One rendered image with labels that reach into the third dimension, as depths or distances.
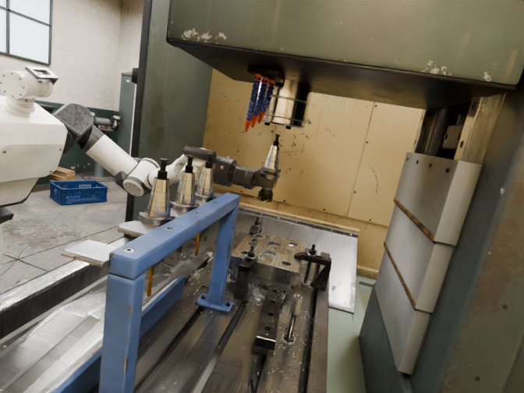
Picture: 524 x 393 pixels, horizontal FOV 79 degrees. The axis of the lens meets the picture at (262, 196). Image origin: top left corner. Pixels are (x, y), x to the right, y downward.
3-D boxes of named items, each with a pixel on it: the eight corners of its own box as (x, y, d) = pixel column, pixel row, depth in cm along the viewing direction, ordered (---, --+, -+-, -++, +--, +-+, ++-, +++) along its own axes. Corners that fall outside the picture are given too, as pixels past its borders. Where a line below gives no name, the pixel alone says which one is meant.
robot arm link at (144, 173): (175, 191, 107) (140, 202, 117) (189, 171, 113) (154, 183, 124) (154, 168, 101) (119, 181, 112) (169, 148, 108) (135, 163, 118)
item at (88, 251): (53, 254, 41) (53, 249, 41) (83, 242, 46) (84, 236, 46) (100, 268, 40) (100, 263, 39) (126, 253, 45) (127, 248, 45)
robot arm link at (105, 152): (131, 203, 117) (78, 161, 108) (149, 179, 126) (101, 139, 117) (146, 192, 110) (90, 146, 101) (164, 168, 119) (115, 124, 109)
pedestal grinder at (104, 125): (86, 181, 537) (90, 112, 512) (80, 176, 563) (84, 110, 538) (115, 182, 569) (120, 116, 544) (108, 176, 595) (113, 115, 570)
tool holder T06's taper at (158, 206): (164, 220, 56) (168, 182, 54) (139, 214, 56) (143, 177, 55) (174, 214, 60) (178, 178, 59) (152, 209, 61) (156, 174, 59)
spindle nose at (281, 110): (307, 129, 87) (316, 84, 85) (250, 118, 87) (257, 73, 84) (301, 129, 103) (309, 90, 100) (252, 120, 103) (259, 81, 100)
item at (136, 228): (110, 231, 51) (111, 226, 51) (130, 222, 57) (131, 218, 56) (149, 241, 50) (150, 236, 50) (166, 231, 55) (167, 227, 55)
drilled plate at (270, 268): (227, 268, 105) (229, 254, 104) (249, 241, 133) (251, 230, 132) (295, 286, 101) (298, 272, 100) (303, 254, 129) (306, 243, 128)
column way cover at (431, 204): (391, 373, 76) (457, 160, 65) (369, 285, 122) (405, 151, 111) (413, 379, 75) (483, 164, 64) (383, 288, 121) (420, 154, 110)
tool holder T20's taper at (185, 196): (192, 207, 67) (196, 175, 65) (171, 203, 67) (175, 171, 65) (197, 202, 71) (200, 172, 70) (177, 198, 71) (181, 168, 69)
